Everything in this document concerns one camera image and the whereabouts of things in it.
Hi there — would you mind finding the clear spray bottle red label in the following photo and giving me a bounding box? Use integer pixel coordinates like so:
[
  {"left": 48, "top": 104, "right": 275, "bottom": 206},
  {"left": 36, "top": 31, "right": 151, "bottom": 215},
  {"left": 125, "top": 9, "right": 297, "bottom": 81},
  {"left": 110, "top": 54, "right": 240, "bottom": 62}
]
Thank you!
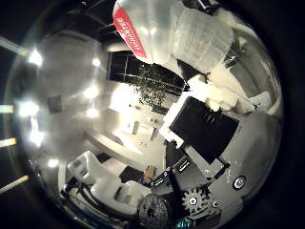
[{"left": 112, "top": 0, "right": 236, "bottom": 75}]

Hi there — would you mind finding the dark glass window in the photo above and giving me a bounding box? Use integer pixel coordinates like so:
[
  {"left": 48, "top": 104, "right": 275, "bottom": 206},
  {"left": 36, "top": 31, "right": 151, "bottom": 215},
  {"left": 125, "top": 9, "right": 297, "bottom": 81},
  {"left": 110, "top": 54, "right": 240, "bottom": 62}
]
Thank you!
[{"left": 107, "top": 51, "right": 186, "bottom": 94}]

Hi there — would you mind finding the dark square ceiling panel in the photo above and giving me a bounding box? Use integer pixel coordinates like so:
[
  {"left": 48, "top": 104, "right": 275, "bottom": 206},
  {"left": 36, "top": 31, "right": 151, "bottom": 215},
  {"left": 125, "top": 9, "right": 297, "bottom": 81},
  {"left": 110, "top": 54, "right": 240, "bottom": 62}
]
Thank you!
[{"left": 47, "top": 94, "right": 64, "bottom": 115}]

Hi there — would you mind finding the brown cardboard box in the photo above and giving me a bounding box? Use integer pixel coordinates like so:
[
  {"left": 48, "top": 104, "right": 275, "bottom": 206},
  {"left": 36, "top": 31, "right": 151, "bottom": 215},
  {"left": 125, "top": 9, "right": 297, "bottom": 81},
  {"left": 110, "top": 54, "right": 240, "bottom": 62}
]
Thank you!
[{"left": 143, "top": 164, "right": 157, "bottom": 185}]

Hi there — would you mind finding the leafy indoor plant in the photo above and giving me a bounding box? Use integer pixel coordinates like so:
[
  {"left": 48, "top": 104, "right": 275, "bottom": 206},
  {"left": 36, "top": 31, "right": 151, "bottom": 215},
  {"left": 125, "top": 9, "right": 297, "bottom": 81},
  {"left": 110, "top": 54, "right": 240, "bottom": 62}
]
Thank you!
[{"left": 130, "top": 63, "right": 179, "bottom": 111}]

